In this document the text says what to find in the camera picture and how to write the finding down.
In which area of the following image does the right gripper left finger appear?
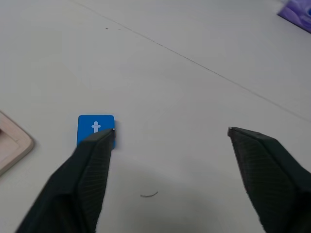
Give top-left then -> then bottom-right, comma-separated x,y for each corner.
14,129 -> 116,233

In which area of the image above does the purple tissue pack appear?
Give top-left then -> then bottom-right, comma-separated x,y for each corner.
276,0 -> 311,34

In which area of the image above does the wooden letter tray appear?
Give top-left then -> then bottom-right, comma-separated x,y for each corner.
0,111 -> 35,177

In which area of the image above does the blue letter tile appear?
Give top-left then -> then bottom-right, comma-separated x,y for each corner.
77,115 -> 117,150

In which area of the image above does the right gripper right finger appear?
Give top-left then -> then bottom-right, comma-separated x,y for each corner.
227,126 -> 311,233

